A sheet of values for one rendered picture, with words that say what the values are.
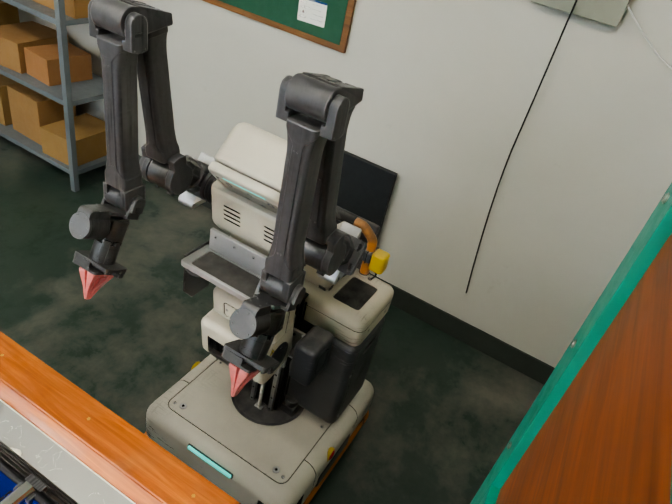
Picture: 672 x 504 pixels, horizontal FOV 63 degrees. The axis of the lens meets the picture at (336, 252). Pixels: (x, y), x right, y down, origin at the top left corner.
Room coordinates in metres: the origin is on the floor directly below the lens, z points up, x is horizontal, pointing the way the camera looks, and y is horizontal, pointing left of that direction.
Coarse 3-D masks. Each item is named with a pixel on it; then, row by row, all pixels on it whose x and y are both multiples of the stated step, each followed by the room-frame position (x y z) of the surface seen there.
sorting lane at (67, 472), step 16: (0, 400) 0.75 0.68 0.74; (0, 416) 0.72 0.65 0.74; (16, 416) 0.72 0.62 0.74; (0, 432) 0.68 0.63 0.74; (16, 432) 0.69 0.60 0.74; (32, 432) 0.70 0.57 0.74; (16, 448) 0.65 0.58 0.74; (32, 448) 0.66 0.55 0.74; (48, 448) 0.67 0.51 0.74; (32, 464) 0.63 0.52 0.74; (48, 464) 0.63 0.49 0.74; (64, 464) 0.64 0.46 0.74; (80, 464) 0.65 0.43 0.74; (64, 480) 0.61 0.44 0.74; (80, 480) 0.62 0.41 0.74; (96, 480) 0.62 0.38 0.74; (80, 496) 0.58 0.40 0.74; (96, 496) 0.59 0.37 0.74; (112, 496) 0.60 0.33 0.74
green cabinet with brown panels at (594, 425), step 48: (624, 288) 0.46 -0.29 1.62; (576, 336) 0.52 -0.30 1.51; (624, 336) 0.39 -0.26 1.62; (576, 384) 0.44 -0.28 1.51; (624, 384) 0.31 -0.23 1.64; (528, 432) 0.47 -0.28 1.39; (576, 432) 0.33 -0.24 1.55; (624, 432) 0.25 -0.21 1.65; (528, 480) 0.37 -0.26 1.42; (576, 480) 0.26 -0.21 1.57; (624, 480) 0.21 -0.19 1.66
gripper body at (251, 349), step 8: (256, 336) 0.77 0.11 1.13; (264, 336) 0.77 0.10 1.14; (272, 336) 0.78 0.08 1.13; (224, 344) 0.76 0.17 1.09; (232, 344) 0.77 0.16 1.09; (240, 344) 0.77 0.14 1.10; (248, 344) 0.76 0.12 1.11; (256, 344) 0.76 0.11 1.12; (264, 344) 0.76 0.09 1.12; (240, 352) 0.75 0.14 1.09; (248, 352) 0.75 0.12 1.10; (256, 352) 0.75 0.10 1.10; (264, 352) 0.76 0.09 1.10; (248, 360) 0.74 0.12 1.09; (256, 360) 0.75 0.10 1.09; (264, 360) 0.76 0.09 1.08; (272, 360) 0.77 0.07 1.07; (256, 368) 0.73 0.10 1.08; (264, 368) 0.73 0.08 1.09; (272, 368) 0.76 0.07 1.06
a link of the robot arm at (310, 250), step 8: (312, 240) 0.94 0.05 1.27; (344, 240) 1.00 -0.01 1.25; (304, 248) 0.93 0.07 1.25; (312, 248) 0.93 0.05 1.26; (320, 248) 0.92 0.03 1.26; (304, 256) 0.92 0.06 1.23; (312, 256) 0.92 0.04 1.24; (320, 256) 0.91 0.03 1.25; (312, 264) 0.92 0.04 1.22; (320, 264) 0.91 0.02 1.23; (320, 272) 0.94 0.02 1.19
